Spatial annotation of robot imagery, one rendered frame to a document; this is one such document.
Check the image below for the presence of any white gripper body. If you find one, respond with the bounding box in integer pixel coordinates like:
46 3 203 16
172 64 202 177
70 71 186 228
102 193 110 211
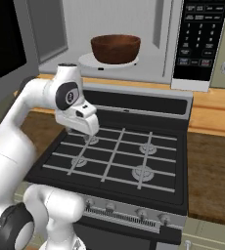
54 109 101 137

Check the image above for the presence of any white microwave turntable plate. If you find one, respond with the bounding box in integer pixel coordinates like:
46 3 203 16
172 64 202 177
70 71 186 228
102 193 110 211
77 52 140 70

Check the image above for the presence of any brown wooden bowl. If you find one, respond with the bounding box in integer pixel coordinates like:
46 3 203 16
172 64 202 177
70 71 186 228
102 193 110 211
90 33 142 65

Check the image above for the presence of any grey microwave door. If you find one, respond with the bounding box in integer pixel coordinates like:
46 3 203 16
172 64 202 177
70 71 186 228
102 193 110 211
0 0 40 113

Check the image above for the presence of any black oven door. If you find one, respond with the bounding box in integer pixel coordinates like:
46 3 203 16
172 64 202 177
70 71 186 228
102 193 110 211
72 217 184 250

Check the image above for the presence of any grey microwave oven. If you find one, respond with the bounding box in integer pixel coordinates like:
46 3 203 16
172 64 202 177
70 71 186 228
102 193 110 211
13 0 225 93

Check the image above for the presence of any black and silver stove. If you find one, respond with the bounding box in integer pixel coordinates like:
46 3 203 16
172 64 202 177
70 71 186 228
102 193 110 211
23 82 195 250

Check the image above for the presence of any silver stove knob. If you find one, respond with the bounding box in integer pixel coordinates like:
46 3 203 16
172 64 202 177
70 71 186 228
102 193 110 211
159 213 172 227
135 208 149 221
105 201 116 212
84 197 95 209

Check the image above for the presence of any pale green drawer front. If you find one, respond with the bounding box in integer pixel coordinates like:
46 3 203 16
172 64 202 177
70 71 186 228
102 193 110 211
182 216 225 250

